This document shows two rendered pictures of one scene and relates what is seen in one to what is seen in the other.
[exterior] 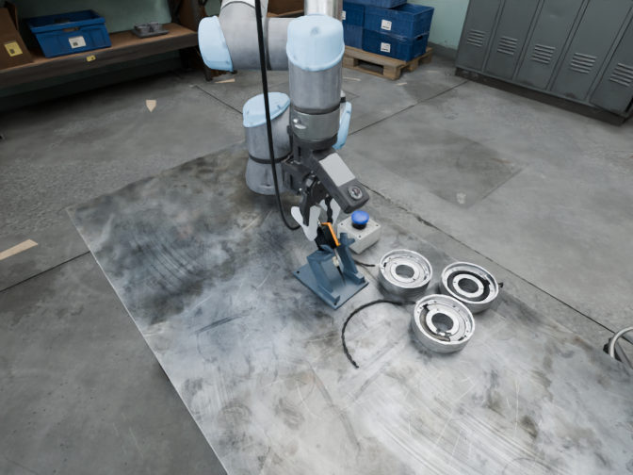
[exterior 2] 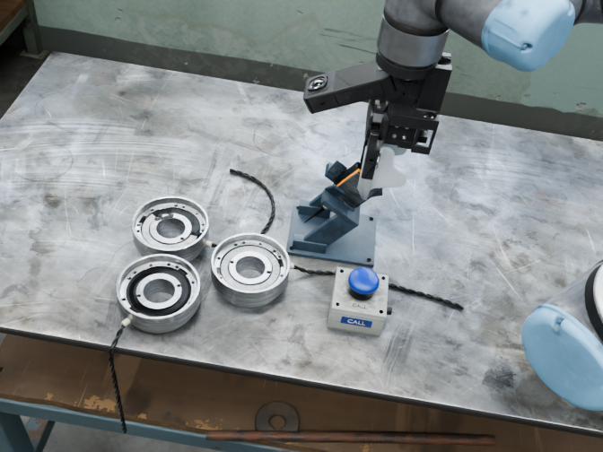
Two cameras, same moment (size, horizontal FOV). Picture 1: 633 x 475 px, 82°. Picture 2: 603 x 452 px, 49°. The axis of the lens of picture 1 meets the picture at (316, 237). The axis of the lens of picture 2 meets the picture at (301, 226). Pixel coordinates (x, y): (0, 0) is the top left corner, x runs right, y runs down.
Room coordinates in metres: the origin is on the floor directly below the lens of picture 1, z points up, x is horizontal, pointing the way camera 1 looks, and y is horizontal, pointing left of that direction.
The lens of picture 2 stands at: (0.94, -0.55, 1.51)
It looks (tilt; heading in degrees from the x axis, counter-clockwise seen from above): 46 degrees down; 133
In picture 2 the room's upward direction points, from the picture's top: 8 degrees clockwise
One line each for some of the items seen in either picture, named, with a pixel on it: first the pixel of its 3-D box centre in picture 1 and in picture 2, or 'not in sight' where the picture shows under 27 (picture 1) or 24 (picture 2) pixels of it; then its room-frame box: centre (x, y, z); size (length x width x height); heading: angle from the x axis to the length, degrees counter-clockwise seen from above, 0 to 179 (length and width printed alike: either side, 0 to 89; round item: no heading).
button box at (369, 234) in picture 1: (357, 230); (362, 301); (0.63, -0.09, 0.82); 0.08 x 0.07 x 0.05; 42
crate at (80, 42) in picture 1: (70, 33); not in sight; (3.36, 2.03, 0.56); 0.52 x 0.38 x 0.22; 129
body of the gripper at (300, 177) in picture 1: (312, 162); (403, 97); (0.54, 0.01, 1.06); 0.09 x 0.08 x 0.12; 43
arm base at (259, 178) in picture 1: (271, 164); not in sight; (0.88, 0.12, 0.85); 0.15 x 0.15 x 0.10
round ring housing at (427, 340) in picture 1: (441, 324); (170, 231); (0.38, -0.23, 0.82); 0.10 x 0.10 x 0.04
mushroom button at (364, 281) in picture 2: (359, 222); (362, 289); (0.63, -0.10, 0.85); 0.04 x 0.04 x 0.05
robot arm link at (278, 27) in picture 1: (306, 44); (515, 10); (0.64, 0.02, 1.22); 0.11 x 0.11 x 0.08; 88
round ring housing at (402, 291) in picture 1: (403, 273); (249, 271); (0.50, -0.18, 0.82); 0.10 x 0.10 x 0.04
